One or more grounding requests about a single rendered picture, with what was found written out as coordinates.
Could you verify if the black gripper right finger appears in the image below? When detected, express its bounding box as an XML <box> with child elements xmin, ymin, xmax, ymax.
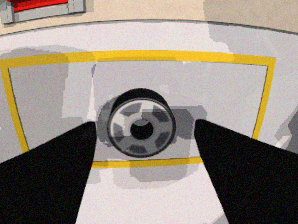
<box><xmin>194</xmin><ymin>119</ymin><xmax>298</xmax><ymax>224</ymax></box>

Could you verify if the black rubber tyre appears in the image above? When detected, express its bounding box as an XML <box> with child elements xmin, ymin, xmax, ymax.
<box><xmin>108</xmin><ymin>88</ymin><xmax>176</xmax><ymax>157</ymax></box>

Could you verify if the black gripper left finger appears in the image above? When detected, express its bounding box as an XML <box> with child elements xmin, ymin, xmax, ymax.
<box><xmin>0</xmin><ymin>121</ymin><xmax>97</xmax><ymax>224</ymax></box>

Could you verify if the yellow rectangular outline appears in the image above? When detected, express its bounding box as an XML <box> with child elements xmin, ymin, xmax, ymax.
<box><xmin>0</xmin><ymin>51</ymin><xmax>277</xmax><ymax>168</ymax></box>

